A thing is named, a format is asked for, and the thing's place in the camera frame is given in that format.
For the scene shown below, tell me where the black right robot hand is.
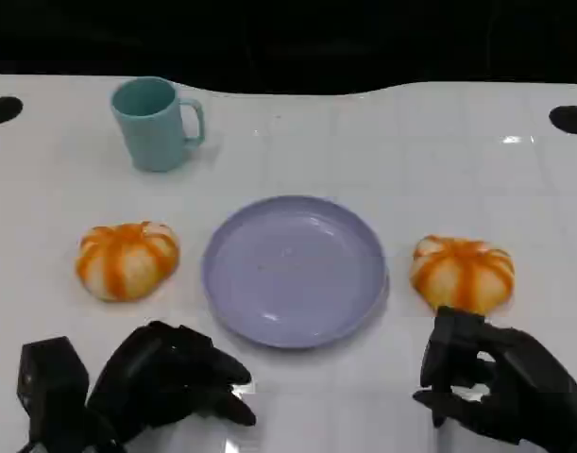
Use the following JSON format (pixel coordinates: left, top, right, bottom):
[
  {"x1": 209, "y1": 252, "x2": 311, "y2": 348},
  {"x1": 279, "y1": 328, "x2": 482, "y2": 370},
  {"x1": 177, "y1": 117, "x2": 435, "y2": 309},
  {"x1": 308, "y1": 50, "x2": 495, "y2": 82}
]
[{"x1": 413, "y1": 305, "x2": 577, "y2": 447}]

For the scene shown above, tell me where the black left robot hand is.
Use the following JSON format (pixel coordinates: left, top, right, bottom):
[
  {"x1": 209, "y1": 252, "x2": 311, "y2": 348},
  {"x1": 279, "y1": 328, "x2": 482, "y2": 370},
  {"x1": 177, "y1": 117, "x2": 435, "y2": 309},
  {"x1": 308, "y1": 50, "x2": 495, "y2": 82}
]
[{"x1": 85, "y1": 320, "x2": 258, "y2": 447}]

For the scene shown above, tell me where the orange and white bread roll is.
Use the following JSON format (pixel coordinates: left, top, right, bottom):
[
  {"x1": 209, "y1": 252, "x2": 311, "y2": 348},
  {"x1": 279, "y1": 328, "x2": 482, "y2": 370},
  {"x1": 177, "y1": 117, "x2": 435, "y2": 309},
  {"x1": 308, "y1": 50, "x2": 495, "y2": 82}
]
[
  {"x1": 75, "y1": 220, "x2": 181, "y2": 303},
  {"x1": 409, "y1": 234, "x2": 516, "y2": 316}
]

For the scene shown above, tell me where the lilac plate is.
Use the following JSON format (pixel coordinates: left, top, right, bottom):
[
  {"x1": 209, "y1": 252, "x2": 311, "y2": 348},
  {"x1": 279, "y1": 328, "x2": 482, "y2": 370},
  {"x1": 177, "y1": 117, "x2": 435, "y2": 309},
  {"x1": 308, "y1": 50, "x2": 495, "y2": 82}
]
[{"x1": 201, "y1": 194, "x2": 391, "y2": 350}]

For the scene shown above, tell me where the pale green mug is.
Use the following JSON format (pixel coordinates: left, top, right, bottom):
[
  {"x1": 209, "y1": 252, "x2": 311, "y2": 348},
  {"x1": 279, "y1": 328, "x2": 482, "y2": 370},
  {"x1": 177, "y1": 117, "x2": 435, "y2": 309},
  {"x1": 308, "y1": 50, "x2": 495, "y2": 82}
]
[{"x1": 110, "y1": 76, "x2": 207, "y2": 174}]

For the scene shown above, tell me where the black table grommet hole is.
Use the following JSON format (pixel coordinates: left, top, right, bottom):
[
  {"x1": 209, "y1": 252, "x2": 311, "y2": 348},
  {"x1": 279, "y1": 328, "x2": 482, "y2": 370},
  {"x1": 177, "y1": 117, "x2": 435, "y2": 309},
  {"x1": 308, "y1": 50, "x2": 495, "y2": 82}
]
[
  {"x1": 0, "y1": 96, "x2": 25, "y2": 126},
  {"x1": 548, "y1": 105, "x2": 577, "y2": 135}
]

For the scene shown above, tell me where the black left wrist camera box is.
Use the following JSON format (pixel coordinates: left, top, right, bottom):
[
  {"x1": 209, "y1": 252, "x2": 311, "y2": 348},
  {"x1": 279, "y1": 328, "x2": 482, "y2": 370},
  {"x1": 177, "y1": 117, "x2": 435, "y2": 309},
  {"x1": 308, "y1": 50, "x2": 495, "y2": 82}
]
[{"x1": 16, "y1": 335, "x2": 90, "y2": 445}]

